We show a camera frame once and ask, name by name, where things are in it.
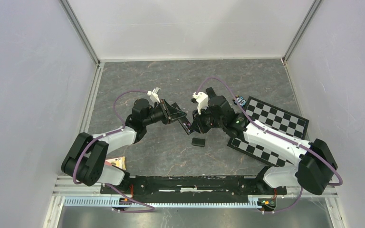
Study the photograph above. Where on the white cable duct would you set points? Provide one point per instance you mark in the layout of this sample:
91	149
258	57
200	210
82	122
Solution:
120	202

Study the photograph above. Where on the blue owl figure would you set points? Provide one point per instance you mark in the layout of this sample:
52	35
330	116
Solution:
239	100

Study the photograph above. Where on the black white chessboard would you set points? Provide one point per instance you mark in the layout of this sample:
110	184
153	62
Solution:
278	119

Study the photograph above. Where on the black remote with buttons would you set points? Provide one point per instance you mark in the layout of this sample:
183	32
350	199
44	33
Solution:
187	130

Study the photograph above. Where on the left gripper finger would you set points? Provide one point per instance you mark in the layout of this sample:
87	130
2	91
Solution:
172	109
180	118

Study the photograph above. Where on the black remote back up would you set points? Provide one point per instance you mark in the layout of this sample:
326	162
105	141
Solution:
210	92

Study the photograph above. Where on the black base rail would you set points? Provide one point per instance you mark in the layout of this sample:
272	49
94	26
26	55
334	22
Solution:
196	189

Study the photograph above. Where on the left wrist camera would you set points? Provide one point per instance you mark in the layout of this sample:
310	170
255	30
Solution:
154	97

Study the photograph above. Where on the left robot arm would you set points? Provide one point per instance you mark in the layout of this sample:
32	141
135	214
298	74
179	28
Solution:
85	160

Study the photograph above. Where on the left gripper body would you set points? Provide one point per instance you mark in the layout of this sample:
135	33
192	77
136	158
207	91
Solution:
165	115

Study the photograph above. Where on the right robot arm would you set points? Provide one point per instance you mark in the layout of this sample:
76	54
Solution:
312	165

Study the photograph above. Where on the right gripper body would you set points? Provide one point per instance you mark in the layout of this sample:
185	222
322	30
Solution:
205	121

